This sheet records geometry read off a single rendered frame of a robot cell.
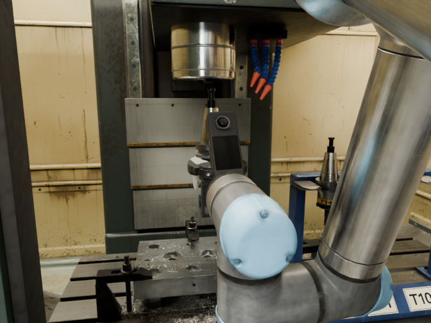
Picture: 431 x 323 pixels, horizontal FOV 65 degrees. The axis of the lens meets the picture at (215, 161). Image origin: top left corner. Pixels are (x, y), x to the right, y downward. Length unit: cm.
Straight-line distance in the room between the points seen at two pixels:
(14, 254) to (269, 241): 22
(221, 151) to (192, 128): 81
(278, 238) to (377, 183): 11
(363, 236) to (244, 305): 15
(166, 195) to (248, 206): 103
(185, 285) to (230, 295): 49
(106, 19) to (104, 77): 21
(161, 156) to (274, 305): 98
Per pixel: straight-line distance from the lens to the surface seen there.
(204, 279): 88
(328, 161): 83
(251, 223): 33
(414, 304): 101
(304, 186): 81
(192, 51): 81
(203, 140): 64
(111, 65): 135
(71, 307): 99
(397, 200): 38
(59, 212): 186
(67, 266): 191
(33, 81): 179
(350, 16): 22
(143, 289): 89
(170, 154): 132
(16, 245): 23
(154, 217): 139
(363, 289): 45
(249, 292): 39
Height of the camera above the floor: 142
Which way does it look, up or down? 11 degrees down
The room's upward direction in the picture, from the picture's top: straight up
